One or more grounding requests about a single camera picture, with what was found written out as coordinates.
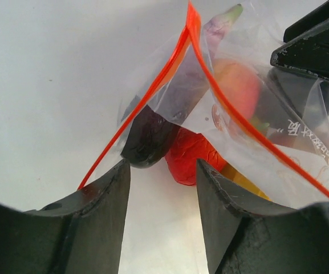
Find fake purple eggplant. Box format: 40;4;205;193
158;4;243;124

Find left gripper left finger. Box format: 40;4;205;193
0;160;131;273

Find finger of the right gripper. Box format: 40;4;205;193
270;1;329;82

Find fake dark plum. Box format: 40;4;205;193
121;106;180;168

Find clear zip top bag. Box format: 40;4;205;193
82;1;329;208

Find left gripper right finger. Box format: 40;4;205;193
196;159;329;273

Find fake red yellow apple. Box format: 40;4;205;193
213;59;261;119

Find fake red pepper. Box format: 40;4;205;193
165;128;227;186

